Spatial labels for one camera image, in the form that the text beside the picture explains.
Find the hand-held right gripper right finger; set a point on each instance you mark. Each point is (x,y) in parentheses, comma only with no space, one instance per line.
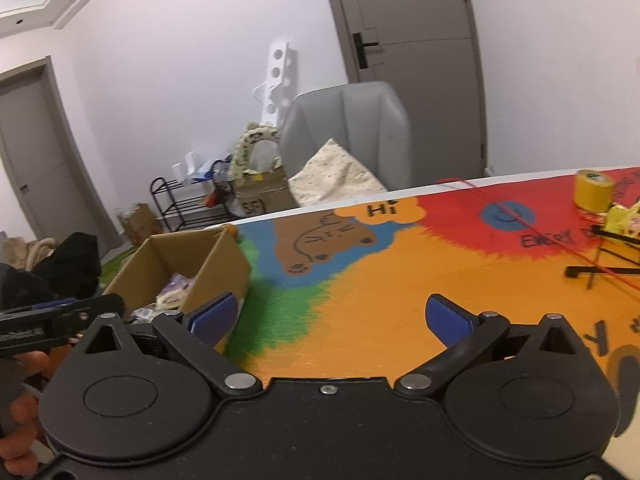
(447,320)

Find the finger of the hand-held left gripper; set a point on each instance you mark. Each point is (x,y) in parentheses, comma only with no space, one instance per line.
(62,303)
(100,307)

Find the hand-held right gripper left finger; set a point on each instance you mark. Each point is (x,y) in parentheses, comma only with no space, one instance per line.
(215,317)

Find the person's left hand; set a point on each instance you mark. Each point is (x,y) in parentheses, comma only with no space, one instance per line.
(25,407)

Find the black clothing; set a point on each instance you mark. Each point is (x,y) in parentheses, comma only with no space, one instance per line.
(70,265)

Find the brown paper bag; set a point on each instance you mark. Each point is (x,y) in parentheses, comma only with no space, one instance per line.
(136,225)

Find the black shoe rack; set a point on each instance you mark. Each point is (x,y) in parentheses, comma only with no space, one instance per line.
(175,210)

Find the worn cardboard box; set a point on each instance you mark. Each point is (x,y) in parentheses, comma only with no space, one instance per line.
(262,195)

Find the blue plastic bag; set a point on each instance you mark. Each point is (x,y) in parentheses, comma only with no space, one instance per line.
(206,173)

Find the white plastic holder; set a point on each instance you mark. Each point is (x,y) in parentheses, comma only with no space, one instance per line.
(186,167)

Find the dotted cream cushion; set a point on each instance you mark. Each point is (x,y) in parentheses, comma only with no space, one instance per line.
(332,175)

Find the yellow tape roll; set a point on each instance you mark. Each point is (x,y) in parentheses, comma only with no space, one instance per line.
(592,192)

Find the yellow plastic clip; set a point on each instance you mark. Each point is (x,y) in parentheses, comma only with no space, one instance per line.
(622,220)

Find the grey chair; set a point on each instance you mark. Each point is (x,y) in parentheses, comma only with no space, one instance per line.
(350,130)

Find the grey panelled door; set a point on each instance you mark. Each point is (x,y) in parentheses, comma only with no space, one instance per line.
(420,85)

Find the white perforated board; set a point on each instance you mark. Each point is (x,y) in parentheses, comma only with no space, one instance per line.
(275,80)

